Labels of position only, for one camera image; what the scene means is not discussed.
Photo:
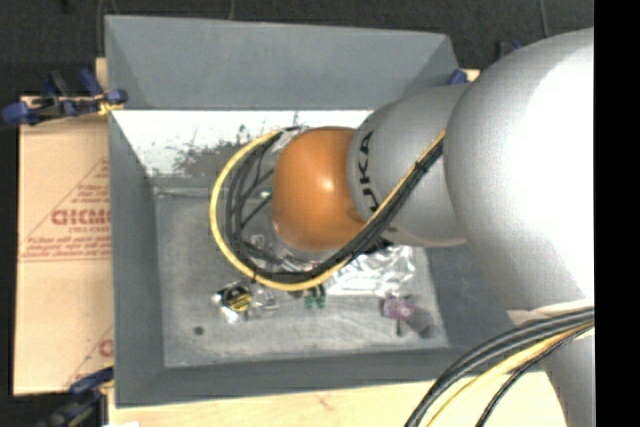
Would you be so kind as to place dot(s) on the silver foil packet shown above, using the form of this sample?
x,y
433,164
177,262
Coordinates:
x,y
380,267

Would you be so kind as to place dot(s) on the brown cardboard board red print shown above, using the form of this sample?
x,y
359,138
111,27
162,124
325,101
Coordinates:
x,y
60,275

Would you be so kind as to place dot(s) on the grey metal bin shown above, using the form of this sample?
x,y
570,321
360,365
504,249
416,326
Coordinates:
x,y
280,65

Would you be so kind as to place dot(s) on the black and yellow round packet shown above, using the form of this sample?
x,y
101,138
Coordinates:
x,y
236,300

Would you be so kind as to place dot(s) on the small purple toy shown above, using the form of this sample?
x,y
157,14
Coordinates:
x,y
397,307

